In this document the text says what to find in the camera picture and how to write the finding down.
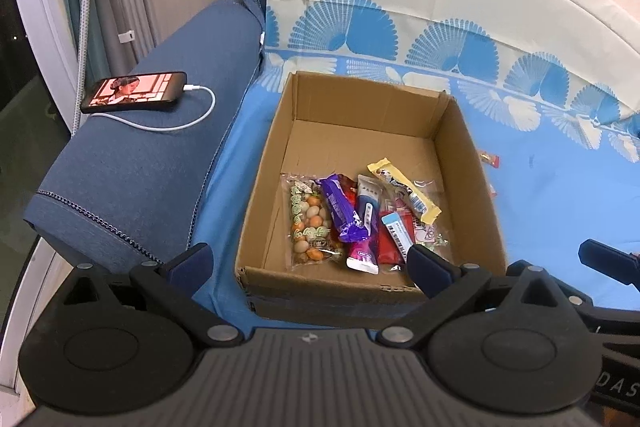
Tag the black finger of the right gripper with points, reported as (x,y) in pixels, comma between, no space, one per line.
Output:
(609,261)

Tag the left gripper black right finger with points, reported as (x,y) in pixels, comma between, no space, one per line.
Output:
(449,291)

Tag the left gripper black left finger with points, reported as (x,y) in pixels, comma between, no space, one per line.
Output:
(171,285)

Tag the light blue sachet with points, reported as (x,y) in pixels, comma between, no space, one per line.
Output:
(400,228)

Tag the small red snack packet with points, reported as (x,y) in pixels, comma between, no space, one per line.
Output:
(388,254)

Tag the silver purple stick pack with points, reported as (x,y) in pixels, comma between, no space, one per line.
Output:
(363,256)

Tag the purple candy bar wrapper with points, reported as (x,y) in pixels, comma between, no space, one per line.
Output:
(350,227)

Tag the yellow candy bar wrapper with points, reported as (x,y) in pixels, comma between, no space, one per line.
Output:
(421,206)

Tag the red yellow cereal bar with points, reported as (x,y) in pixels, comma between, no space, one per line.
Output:
(489,159)

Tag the dark red drink pouch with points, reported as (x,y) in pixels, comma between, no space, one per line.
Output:
(349,188)

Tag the clear bag mixed nuts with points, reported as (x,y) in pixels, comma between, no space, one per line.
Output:
(311,232)

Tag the clear bag pink candies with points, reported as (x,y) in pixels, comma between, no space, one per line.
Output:
(425,235)

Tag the blue fabric sofa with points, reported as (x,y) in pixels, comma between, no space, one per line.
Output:
(129,189)

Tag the brown cardboard box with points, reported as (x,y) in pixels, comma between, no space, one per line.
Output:
(349,167)

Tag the black smartphone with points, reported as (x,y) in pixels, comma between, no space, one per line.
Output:
(156,91)

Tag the blue white patterned sheet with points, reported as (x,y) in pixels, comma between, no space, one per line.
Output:
(550,86)

